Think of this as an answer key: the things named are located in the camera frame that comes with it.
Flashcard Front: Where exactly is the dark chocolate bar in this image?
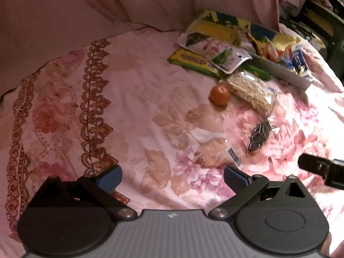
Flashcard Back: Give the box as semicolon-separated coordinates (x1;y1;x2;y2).
248;120;271;152

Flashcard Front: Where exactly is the puffed rice cake pack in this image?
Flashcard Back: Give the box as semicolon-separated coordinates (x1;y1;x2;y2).
224;70;276;117

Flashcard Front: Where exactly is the small orange tangerine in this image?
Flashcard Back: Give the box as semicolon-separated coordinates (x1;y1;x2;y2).
209;84;230;107

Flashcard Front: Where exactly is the dark blue powder sachet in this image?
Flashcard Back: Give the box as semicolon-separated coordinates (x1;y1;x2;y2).
292;45;311;79

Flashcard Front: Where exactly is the orange red snack bag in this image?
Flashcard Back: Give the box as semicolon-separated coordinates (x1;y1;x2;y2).
247;33;280;63

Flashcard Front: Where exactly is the white vegetable snack pouch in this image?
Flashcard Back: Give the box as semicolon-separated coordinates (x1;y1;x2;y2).
177;33;252;75

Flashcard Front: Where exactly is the yellow green snack packet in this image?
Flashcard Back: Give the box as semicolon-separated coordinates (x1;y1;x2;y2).
167;48;220;80

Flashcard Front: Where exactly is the floral pink bedspread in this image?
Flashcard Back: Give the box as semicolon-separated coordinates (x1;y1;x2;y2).
1;28;343;257

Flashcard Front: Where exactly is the shallow box with colourful lining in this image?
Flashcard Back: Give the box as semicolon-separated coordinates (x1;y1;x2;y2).
186;10;313;91

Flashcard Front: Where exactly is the dark wooden desk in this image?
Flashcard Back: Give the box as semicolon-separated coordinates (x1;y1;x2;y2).
280;0;343;80

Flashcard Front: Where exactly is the pink draped curtain sheet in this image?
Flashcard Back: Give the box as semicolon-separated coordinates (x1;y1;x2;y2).
0;0;281;97

